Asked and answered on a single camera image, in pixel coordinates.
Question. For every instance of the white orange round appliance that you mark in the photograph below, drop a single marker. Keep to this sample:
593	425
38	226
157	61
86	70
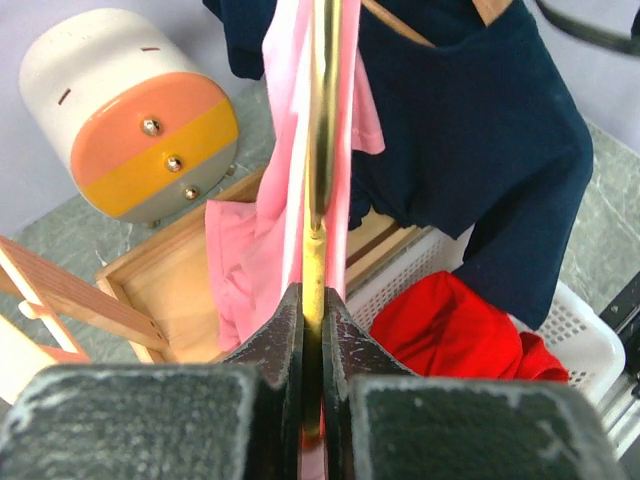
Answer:
141	130

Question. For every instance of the brown wooden hanger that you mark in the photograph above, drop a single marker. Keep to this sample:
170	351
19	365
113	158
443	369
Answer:
436	23

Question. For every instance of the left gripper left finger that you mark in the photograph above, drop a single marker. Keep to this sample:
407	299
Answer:
236	419

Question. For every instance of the pink t shirt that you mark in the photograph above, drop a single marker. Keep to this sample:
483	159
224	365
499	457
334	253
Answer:
255	250

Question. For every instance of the white plastic basket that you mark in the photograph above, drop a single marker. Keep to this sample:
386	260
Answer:
384	264

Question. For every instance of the wooden clothes rack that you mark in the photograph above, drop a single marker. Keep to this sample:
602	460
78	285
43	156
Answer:
157	297

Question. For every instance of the yellow wooden hanger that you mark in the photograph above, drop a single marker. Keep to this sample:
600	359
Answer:
326	26

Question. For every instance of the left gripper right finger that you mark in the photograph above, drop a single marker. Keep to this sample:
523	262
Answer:
385	422

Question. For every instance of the aluminium rail frame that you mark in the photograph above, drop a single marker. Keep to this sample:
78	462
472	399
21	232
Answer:
620	405

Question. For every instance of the red t shirt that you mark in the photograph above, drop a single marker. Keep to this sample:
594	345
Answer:
440	328

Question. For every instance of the navy blue t shirt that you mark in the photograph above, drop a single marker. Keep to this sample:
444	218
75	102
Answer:
481	136

